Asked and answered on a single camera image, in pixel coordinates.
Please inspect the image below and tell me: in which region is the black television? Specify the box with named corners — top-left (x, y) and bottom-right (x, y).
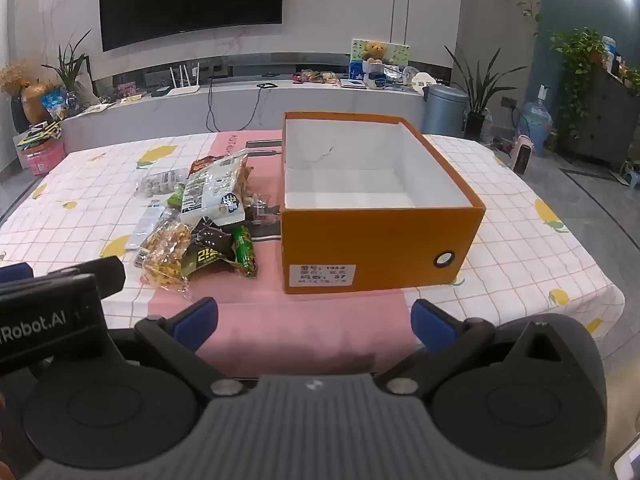
top-left (98, 0), bottom-right (286, 52)

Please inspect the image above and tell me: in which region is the large white green nut packet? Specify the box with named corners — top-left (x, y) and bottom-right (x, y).
top-left (180, 150), bottom-right (251, 227)

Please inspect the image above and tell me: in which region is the white router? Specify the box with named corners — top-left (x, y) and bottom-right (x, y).
top-left (167, 62), bottom-right (202, 97)

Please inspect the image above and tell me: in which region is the green stick snack packet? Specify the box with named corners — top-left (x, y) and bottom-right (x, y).
top-left (231, 225), bottom-right (259, 277)

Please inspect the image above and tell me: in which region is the green leafy potted plant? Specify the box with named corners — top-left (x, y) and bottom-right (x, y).
top-left (42, 30), bottom-right (93, 106)

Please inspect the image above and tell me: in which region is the brown teddy bear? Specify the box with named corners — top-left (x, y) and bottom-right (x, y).
top-left (361, 42), bottom-right (389, 66)

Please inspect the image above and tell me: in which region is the small clear pastry packet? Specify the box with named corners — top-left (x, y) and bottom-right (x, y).
top-left (249, 191), bottom-right (282, 226)

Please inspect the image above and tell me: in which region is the orange cardboard box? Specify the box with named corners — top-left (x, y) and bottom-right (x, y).
top-left (279, 111), bottom-right (487, 295)

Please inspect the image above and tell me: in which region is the blue snack bag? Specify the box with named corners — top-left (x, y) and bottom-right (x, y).
top-left (40, 92), bottom-right (68, 121)

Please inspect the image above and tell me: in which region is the pink space heater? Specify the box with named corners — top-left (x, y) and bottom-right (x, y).
top-left (510, 135), bottom-right (535, 175)

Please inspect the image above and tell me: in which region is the white marble tv bench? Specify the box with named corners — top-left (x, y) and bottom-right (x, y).
top-left (60, 77), bottom-right (441, 151)

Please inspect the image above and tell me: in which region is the tall leafed potted plant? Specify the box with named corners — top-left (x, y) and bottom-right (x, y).
top-left (445, 47), bottom-right (528, 141)

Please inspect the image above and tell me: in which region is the black cable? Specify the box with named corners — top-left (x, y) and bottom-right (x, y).
top-left (206, 77), bottom-right (281, 133)

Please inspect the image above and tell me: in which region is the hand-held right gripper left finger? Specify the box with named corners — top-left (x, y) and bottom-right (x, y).
top-left (112, 297), bottom-right (256, 402)

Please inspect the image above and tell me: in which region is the yellow fried strips packet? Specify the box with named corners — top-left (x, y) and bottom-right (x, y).
top-left (141, 220), bottom-right (194, 292)

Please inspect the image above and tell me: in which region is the red snack packet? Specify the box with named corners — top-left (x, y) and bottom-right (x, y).
top-left (189, 156), bottom-right (223, 177)

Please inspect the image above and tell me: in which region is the clear packet of white balls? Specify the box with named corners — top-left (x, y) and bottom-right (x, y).
top-left (136, 170), bottom-right (187, 200)

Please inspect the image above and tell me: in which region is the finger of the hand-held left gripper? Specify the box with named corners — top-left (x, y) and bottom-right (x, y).
top-left (0, 262), bottom-right (34, 287)

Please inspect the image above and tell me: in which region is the grey drawer cabinet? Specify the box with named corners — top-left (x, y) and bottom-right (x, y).
top-left (560, 67), bottom-right (640, 168)

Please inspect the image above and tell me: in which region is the dark brown snack packet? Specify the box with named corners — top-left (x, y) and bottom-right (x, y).
top-left (181, 216), bottom-right (242, 281)

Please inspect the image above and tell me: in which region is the pile of yellow black packets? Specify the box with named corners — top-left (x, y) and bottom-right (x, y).
top-left (15, 122), bottom-right (63, 148)

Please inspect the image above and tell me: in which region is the pink storage box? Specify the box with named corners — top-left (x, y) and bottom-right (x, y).
top-left (17, 137), bottom-right (66, 176)

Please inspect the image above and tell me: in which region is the golden vase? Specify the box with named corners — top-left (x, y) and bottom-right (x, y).
top-left (20, 82), bottom-right (53, 126)

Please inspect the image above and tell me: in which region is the pile of snacks on bench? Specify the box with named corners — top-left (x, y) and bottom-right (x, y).
top-left (292, 70), bottom-right (341, 85)

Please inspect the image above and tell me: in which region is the blue water bottle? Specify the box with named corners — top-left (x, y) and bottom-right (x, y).
top-left (522, 85), bottom-right (553, 153)

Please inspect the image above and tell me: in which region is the grey blue trash can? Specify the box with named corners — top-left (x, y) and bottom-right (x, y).
top-left (421, 85), bottom-right (471, 137)

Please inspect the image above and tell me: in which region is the dried flower bunch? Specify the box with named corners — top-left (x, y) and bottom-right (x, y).
top-left (0, 60), bottom-right (38, 96)

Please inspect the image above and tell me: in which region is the green ivy plant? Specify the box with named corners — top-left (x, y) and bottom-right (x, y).
top-left (550, 27), bottom-right (606, 136)

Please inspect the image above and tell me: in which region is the checked lemon tablecloth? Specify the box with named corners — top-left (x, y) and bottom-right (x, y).
top-left (0, 130), bottom-right (626, 381)

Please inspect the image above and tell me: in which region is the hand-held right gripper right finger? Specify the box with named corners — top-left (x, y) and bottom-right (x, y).
top-left (376, 299), bottom-right (578, 397)

